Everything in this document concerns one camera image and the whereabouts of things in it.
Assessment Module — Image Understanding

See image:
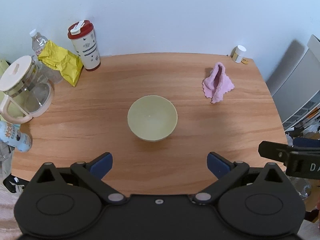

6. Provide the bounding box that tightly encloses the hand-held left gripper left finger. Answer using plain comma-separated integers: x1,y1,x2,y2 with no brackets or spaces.
29,152,127,205

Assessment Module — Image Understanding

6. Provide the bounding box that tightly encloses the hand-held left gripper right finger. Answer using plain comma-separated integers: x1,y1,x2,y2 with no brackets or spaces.
192,152,292,205

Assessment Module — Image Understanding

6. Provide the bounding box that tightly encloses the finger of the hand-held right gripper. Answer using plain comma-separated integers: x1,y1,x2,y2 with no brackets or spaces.
258,141,295,166
292,137,320,148

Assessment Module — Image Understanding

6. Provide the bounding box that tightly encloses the pale green bowl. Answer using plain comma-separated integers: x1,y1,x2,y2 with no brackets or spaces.
127,95,178,142

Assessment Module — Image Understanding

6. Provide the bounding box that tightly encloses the pink cloth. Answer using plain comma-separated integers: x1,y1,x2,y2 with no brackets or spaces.
202,62,235,104

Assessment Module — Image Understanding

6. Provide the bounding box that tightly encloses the white appliance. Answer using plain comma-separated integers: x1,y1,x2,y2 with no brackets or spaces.
265,34,320,130

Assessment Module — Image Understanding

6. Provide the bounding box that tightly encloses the white bottle with blue label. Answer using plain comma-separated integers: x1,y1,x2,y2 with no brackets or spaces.
0,120,33,152

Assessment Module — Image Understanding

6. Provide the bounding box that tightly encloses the black and white object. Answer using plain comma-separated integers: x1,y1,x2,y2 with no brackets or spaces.
2,175,27,193

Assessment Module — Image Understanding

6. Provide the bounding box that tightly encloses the small jar with white cap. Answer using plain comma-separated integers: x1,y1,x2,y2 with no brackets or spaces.
231,45,247,63

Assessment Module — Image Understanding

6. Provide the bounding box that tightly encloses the glass pitcher with white lid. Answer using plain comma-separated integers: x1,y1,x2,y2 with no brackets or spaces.
0,55,55,124

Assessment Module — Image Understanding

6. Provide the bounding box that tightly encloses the yellow crumpled bag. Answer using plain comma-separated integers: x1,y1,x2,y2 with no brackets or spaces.
37,39,84,87

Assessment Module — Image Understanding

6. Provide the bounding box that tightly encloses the white tumbler with red lid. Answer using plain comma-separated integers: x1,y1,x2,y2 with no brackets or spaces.
67,19,101,72

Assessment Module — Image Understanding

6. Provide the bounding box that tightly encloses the pale green object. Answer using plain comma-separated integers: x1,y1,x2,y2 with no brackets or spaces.
0,59,12,120

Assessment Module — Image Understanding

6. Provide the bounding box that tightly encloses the clear plastic water bottle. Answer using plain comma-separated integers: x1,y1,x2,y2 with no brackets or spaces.
29,29,63,84

